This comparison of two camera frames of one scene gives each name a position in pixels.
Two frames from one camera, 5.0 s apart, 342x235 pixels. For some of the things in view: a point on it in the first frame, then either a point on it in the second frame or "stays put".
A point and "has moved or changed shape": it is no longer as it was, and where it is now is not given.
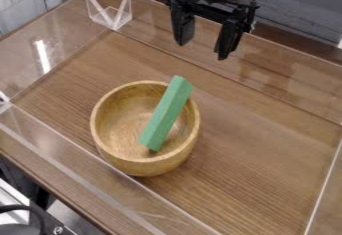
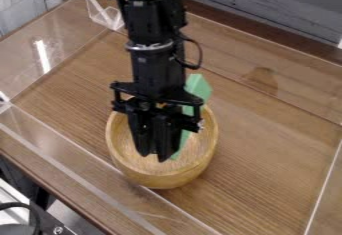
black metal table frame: x=63 y=219 stays put
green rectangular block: x=166 y=113 has moved or changed shape
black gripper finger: x=229 y=39 -> x=166 y=135
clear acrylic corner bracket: x=110 y=16 stays put
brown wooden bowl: x=122 y=110 has moved or changed shape
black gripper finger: x=182 y=24 -> x=140 y=124
